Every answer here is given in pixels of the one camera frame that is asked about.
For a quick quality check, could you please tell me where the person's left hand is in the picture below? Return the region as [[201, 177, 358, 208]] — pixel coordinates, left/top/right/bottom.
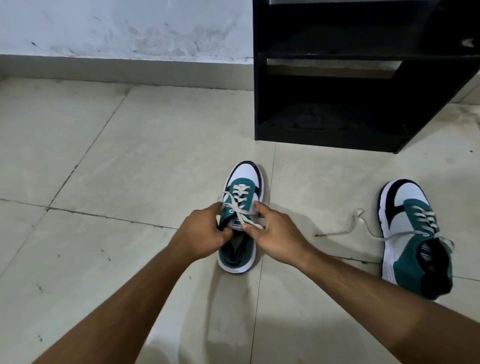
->
[[166, 202, 234, 264]]

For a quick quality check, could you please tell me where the person's right hand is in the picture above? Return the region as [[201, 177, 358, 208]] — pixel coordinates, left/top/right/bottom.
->
[[242, 201, 316, 269]]

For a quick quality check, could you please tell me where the green white sneaker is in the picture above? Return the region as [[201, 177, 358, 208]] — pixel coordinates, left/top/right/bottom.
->
[[315, 179, 455, 301], [217, 161, 265, 274]]

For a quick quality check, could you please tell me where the person's left forearm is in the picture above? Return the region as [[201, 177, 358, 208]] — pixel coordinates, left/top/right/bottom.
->
[[32, 245, 199, 364]]

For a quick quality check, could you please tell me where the person's right forearm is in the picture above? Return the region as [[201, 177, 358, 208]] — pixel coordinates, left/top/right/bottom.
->
[[298, 248, 480, 364]]

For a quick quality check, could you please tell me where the black wooden shoe rack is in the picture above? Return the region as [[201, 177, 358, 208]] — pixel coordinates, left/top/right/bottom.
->
[[253, 0, 480, 154]]

